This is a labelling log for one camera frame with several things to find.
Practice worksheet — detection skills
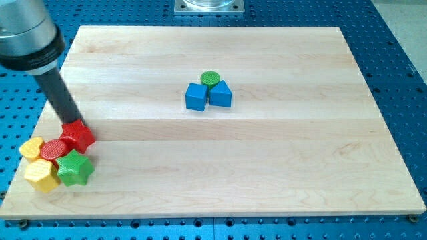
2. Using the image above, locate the yellow heart block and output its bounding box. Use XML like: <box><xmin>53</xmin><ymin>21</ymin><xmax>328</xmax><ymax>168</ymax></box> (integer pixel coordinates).
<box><xmin>19</xmin><ymin>137</ymin><xmax>45</xmax><ymax>163</ymax></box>

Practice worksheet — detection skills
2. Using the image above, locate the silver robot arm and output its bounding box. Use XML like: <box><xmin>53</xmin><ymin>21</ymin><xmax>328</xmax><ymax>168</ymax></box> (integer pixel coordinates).
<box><xmin>1</xmin><ymin>0</ymin><xmax>65</xmax><ymax>75</ymax></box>

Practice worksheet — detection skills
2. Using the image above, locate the yellow hexagon block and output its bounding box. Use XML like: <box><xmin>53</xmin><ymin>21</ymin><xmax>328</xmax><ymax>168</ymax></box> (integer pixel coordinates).
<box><xmin>24</xmin><ymin>159</ymin><xmax>61</xmax><ymax>193</ymax></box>

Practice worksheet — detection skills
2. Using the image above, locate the blue triangle block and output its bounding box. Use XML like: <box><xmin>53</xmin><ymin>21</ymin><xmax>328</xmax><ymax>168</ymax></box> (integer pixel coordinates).
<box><xmin>209</xmin><ymin>80</ymin><xmax>232</xmax><ymax>107</ymax></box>

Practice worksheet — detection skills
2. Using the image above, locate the blue cube block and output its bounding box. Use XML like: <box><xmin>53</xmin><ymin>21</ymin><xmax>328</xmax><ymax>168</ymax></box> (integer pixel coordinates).
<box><xmin>185</xmin><ymin>83</ymin><xmax>208</xmax><ymax>111</ymax></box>

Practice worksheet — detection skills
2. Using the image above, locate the green cylinder block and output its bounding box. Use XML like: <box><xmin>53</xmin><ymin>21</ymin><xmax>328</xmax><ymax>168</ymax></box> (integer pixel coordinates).
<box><xmin>200</xmin><ymin>71</ymin><xmax>221</xmax><ymax>89</ymax></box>

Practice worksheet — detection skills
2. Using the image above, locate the light wooden board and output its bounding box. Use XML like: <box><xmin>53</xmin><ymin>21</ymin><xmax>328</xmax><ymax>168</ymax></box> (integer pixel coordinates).
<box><xmin>1</xmin><ymin>25</ymin><xmax>426</xmax><ymax>219</ymax></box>

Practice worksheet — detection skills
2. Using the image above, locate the red star block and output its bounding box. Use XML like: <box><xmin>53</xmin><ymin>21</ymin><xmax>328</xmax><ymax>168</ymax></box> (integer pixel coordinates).
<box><xmin>59</xmin><ymin>119</ymin><xmax>95</xmax><ymax>154</ymax></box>

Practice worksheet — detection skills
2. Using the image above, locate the green star block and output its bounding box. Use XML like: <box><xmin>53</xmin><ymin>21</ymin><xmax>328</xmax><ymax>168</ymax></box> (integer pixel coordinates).
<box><xmin>57</xmin><ymin>149</ymin><xmax>95</xmax><ymax>187</ymax></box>

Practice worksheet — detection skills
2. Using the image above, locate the red cylinder block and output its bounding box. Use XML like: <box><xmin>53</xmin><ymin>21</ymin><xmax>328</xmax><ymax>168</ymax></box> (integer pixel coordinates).
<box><xmin>40</xmin><ymin>139</ymin><xmax>71</xmax><ymax>169</ymax></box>

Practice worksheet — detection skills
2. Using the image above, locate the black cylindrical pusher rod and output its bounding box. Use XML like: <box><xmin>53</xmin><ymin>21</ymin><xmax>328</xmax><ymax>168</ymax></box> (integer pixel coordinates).
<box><xmin>34</xmin><ymin>67</ymin><xmax>83</xmax><ymax>123</ymax></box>

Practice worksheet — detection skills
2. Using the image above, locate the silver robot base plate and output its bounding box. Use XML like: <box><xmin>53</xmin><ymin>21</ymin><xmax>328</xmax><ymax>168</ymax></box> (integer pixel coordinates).
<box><xmin>173</xmin><ymin>0</ymin><xmax>245</xmax><ymax>15</ymax></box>

